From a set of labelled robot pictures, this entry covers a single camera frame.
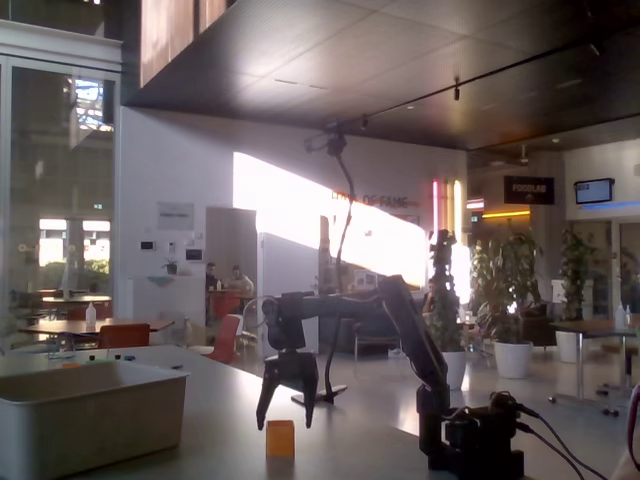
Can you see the bushy potted plant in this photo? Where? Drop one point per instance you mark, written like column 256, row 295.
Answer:
column 505, row 285

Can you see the clear plastic bottle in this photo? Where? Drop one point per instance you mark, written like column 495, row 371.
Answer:
column 620, row 317
column 187, row 332
column 90, row 315

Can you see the black gooseneck holder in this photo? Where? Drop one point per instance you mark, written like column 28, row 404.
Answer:
column 336, row 145

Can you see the slim potted plant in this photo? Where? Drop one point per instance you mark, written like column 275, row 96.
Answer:
column 575, row 275

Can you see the white plastic bin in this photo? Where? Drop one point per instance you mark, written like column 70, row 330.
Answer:
column 90, row 425

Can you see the tall dark potted plant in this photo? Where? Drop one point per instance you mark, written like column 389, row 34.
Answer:
column 444, row 280

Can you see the orange chair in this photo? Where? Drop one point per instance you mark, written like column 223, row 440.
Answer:
column 124, row 336

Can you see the orange cube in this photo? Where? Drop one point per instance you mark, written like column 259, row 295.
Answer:
column 280, row 440

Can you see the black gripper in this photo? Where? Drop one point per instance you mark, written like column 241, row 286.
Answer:
column 291, row 367

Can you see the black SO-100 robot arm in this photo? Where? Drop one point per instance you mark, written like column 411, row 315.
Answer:
column 410, row 325

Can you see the wall monitor screen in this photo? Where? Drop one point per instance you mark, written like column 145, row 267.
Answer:
column 594, row 192

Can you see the black track spotlight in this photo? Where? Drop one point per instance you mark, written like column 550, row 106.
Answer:
column 456, row 93

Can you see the red chair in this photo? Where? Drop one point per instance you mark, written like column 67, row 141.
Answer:
column 225, row 335

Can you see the wooden cafe table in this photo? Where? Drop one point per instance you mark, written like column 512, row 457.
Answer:
column 125, row 326
column 75, row 299

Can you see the white neon tube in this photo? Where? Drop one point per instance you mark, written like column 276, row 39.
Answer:
column 457, row 210

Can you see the seated person in dark top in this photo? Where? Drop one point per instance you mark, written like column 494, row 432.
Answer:
column 211, row 277

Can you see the grey metal-leg table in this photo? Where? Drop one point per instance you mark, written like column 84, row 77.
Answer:
column 590, row 326

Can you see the pink neon tube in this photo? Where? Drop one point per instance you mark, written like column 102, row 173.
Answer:
column 435, row 207

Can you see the seated person in light top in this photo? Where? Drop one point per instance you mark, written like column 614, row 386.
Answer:
column 240, row 282

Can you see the white door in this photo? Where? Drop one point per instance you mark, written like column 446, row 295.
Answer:
column 290, row 265

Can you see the white wall poster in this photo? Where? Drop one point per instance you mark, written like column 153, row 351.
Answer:
column 175, row 216

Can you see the small shelf plant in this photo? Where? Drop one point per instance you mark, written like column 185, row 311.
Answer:
column 171, row 266

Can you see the small flat orange piece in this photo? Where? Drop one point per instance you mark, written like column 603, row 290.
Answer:
column 70, row 365

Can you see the black foodlab sign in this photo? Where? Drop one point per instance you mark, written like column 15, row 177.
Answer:
column 528, row 190

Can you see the dark sofa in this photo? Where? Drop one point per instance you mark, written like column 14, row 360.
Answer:
column 346, row 334

